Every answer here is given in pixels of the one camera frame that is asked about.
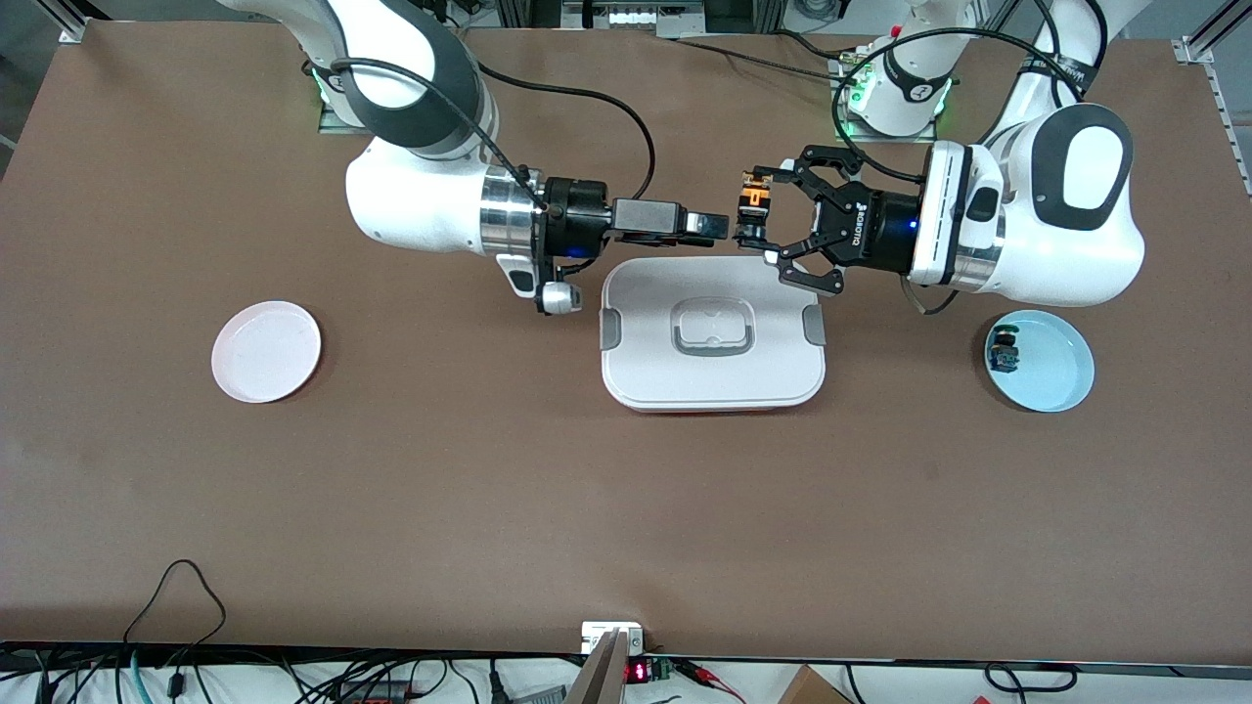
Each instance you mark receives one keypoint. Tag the red digit display module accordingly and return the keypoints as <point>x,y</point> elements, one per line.
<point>637,672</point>

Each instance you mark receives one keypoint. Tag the small white box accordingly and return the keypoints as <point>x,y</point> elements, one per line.
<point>602,636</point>

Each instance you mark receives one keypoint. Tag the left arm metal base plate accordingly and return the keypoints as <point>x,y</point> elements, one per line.
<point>861,138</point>

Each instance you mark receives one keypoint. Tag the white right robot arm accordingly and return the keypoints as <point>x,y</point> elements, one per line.
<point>411,205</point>

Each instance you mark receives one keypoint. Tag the red clip leads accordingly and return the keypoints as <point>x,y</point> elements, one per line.
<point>704,673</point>

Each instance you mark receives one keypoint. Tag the orange push-button switch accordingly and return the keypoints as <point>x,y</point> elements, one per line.
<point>755,198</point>

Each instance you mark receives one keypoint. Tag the light blue round plate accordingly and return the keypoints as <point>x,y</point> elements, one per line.
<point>1051,367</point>

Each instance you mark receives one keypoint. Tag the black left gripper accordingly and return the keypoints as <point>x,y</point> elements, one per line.
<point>873,238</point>

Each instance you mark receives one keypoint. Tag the white lidded lunch box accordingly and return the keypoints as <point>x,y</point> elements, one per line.
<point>712,376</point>

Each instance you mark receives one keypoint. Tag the brown cardboard box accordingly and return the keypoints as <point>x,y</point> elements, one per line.
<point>812,689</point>

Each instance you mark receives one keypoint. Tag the grey aluminium post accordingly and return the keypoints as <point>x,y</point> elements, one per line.
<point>599,680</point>

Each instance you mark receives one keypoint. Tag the aluminium perforated rail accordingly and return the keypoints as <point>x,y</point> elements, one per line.
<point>1230,122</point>

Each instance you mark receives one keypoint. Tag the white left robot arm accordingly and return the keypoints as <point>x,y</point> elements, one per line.
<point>1076,235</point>

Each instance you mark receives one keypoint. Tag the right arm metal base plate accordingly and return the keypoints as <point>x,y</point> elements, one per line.
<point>328,122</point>

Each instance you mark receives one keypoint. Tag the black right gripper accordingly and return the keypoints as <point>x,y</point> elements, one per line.
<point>577,217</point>

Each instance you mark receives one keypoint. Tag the aluminium corner bracket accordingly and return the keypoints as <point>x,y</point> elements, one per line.
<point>67,24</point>

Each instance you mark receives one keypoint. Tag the aluminium frame structure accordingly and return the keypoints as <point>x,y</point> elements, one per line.
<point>587,15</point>

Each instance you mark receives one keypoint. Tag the pink round plate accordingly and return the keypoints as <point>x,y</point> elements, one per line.
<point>266,352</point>

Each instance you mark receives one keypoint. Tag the green push-button switch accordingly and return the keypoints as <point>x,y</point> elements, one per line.
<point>1004,354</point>

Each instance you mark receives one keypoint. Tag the black power strip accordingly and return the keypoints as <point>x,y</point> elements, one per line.
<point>377,694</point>

